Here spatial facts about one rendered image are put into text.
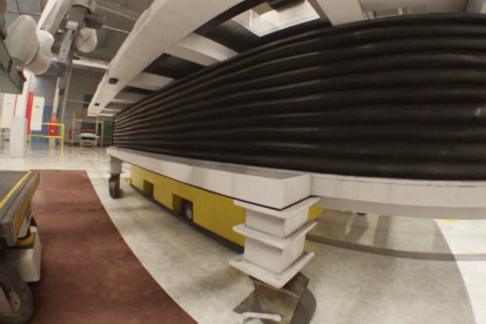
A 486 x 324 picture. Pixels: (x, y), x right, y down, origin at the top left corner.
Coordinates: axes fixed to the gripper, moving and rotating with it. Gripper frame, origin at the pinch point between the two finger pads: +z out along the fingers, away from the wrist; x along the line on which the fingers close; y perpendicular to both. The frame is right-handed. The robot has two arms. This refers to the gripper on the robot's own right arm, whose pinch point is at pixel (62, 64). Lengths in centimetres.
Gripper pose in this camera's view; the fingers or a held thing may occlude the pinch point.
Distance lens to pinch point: 63.9
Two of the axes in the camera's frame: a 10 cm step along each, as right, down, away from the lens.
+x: 7.8, 0.1, -6.2
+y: -6.2, -0.4, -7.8
